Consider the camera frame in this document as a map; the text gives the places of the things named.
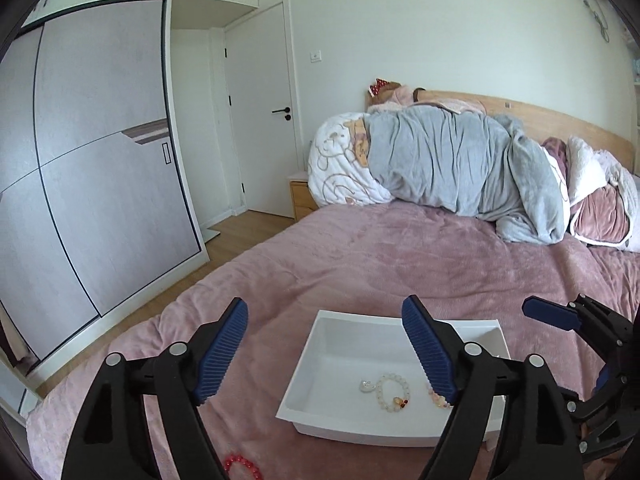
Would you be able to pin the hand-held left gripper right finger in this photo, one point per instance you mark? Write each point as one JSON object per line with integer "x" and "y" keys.
{"x": 427, "y": 350}

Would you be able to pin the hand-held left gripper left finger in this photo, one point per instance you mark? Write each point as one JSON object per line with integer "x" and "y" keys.
{"x": 222, "y": 355}

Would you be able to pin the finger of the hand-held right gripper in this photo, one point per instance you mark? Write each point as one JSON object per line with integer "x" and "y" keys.
{"x": 547, "y": 312}
{"x": 604, "y": 382}

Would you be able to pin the white plastic tray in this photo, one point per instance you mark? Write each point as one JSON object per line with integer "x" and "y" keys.
{"x": 345, "y": 360}

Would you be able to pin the silver heart pendant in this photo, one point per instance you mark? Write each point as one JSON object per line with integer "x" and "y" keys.
{"x": 366, "y": 386}

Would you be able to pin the pink velvet pillow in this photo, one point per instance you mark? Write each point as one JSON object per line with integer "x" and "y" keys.
{"x": 600, "y": 215}

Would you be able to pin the pink bed cover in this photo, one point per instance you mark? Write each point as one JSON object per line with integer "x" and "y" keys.
{"x": 350, "y": 260}

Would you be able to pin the white floor mat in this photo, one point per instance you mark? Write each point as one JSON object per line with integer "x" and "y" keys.
{"x": 211, "y": 235}

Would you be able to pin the white fluffy blanket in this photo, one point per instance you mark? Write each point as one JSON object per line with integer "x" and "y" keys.
{"x": 585, "y": 165}

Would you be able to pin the wooden nightstand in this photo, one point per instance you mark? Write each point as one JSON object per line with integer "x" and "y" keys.
{"x": 300, "y": 196}

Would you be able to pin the grey blanket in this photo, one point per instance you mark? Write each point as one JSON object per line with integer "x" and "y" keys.
{"x": 440, "y": 160}

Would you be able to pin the wooden headboard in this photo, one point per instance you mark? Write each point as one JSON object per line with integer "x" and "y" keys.
{"x": 550, "y": 116}

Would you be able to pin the white cartoon printed quilt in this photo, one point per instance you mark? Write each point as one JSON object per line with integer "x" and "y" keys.
{"x": 335, "y": 160}

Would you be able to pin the grey sliding wardrobe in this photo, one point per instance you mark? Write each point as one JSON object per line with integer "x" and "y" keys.
{"x": 100, "y": 160}

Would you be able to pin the white door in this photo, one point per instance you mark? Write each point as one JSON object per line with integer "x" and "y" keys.
{"x": 260, "y": 110}

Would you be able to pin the plush toy with red bow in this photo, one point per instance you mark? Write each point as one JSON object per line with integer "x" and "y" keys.
{"x": 382, "y": 85}

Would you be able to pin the white light switch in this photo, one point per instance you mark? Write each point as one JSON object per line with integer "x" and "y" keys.
{"x": 315, "y": 56}

